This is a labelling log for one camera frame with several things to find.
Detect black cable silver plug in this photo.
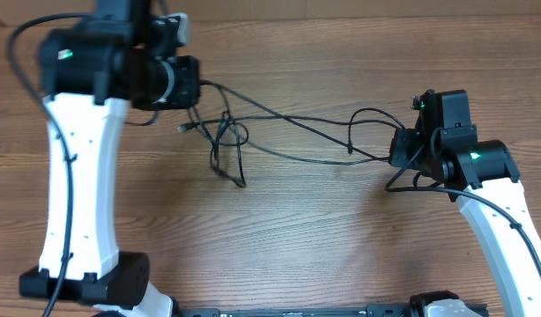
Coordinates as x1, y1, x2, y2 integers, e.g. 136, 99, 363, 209
176, 107, 406, 166

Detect black cable black plugs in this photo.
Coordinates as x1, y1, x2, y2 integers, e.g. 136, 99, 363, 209
189, 78, 390, 189

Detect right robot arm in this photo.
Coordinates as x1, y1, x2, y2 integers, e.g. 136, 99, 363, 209
388, 90, 541, 316

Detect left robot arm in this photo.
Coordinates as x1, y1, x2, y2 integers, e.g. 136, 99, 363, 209
19, 1, 200, 316

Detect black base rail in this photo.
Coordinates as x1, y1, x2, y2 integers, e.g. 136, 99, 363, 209
179, 304, 419, 317

